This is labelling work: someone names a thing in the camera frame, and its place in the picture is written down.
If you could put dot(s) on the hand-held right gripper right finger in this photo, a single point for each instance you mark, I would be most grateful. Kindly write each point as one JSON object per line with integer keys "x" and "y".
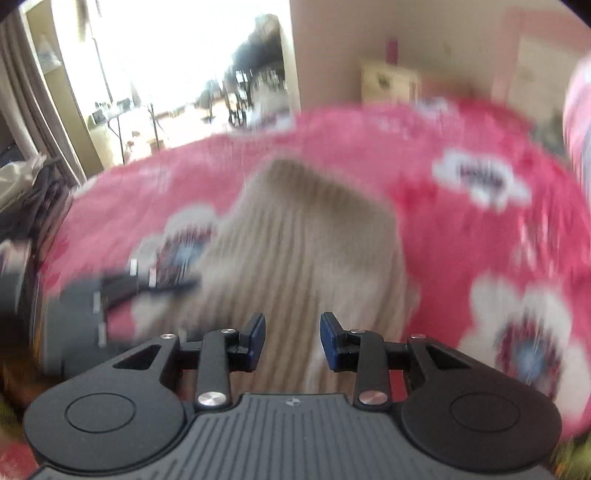
{"x": 330, "y": 339}

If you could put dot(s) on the cream nightstand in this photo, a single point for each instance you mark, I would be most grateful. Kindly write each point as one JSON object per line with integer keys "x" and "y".
{"x": 392, "y": 87}

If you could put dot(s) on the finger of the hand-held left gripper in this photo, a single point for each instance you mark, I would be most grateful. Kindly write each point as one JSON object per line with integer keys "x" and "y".
{"x": 124, "y": 284}

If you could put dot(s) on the grey curtain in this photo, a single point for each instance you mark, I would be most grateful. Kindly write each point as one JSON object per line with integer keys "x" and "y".
{"x": 46, "y": 115}

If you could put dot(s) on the red floral blanket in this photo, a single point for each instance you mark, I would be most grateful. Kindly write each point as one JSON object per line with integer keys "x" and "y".
{"x": 461, "y": 258}

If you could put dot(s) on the pink bottle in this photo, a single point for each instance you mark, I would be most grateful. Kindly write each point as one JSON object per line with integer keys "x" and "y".
{"x": 392, "y": 51}

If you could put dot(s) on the beige ribbed sweater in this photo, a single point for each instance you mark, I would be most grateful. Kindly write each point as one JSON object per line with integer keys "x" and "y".
{"x": 300, "y": 258}

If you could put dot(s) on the wheelchair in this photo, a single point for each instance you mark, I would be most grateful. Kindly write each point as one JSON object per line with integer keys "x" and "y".
{"x": 254, "y": 55}

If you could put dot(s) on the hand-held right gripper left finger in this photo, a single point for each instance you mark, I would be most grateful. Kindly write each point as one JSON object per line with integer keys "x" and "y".
{"x": 256, "y": 339}

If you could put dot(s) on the pink patterned quilt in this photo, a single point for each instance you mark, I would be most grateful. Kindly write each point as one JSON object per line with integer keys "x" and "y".
{"x": 579, "y": 120}

